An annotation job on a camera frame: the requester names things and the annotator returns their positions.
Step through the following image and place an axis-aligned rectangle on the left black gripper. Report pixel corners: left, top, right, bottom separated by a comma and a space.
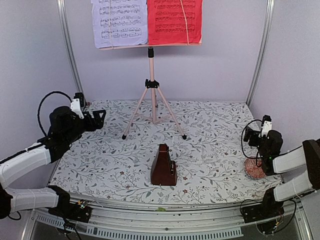
63, 109, 107, 145

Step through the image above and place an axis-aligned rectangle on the pink music stand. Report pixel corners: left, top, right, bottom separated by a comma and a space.
97, 0, 203, 140

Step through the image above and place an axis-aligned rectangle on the brown wooden metronome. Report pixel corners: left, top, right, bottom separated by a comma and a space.
150, 143, 178, 186

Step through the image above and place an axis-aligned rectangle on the purple sheet music page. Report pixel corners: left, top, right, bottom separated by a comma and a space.
91, 0, 148, 49

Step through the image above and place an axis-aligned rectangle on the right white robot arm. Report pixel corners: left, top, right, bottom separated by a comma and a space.
241, 126, 320, 218

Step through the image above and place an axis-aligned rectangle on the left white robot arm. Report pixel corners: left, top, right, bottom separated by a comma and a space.
0, 106, 107, 219

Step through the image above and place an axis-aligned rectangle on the red patterned egg shaker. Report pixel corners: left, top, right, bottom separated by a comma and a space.
244, 158, 266, 179

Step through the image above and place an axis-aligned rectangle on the floral table mat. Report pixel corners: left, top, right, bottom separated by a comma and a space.
51, 100, 282, 205

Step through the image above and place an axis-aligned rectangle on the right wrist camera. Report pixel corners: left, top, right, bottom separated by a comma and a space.
259, 114, 272, 138

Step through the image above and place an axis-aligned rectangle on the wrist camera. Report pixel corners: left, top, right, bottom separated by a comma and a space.
259, 114, 272, 138
70, 92, 85, 119

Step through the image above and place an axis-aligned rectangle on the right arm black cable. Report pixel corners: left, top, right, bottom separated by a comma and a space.
240, 119, 263, 161

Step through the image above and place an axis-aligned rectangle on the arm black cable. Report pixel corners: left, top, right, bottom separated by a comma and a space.
36, 90, 74, 137
240, 119, 263, 161

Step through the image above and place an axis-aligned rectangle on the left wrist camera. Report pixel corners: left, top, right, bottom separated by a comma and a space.
70, 92, 85, 119

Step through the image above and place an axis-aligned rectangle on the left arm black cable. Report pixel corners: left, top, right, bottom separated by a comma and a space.
36, 90, 74, 137

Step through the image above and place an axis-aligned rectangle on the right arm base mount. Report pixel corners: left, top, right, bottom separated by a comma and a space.
240, 202, 284, 223

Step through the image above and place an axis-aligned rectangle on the aluminium front rail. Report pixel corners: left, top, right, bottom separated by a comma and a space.
21, 193, 314, 240

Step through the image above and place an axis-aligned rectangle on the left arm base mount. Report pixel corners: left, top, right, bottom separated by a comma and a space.
48, 199, 93, 223

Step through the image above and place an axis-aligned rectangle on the right metal frame post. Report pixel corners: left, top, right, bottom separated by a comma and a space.
246, 0, 275, 107

